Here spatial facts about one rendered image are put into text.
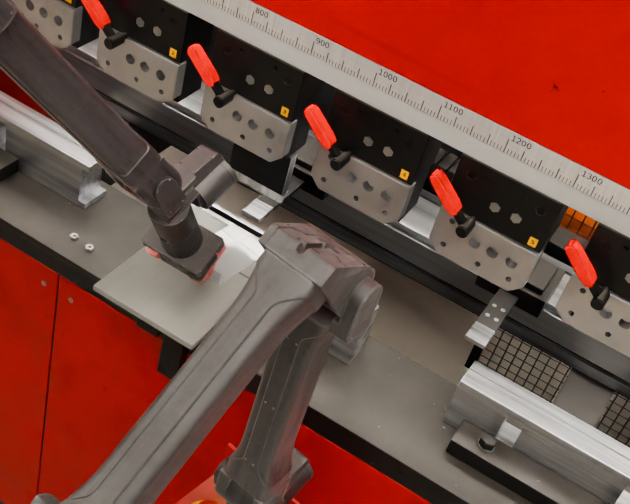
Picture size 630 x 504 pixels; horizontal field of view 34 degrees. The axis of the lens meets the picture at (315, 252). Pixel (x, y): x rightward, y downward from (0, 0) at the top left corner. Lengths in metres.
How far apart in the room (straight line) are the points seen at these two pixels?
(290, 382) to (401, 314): 2.11
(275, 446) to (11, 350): 0.96
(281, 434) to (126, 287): 0.49
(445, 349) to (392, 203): 1.68
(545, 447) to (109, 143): 0.81
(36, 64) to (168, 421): 0.45
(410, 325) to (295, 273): 2.25
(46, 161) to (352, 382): 0.67
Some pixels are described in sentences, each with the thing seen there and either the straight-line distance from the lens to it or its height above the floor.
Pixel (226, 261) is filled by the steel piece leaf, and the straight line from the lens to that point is 1.65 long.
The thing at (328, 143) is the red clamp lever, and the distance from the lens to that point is 1.46.
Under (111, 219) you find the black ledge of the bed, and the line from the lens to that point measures 1.88.
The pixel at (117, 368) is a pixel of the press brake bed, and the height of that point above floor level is 0.70.
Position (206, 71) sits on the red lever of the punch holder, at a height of 1.29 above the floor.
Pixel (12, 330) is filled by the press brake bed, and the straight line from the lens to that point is 2.01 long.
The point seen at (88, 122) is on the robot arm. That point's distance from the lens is 1.24.
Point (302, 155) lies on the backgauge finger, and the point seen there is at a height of 1.03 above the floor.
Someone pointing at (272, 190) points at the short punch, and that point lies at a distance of 1.64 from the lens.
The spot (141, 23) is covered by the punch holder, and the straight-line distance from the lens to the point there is 1.62.
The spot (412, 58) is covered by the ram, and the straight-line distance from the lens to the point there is 1.40.
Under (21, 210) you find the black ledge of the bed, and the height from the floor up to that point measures 0.88.
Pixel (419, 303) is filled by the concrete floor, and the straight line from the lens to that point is 3.25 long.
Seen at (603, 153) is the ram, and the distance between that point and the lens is 1.35.
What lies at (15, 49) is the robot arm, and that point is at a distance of 1.16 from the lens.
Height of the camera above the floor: 2.07
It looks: 39 degrees down
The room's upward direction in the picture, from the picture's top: 17 degrees clockwise
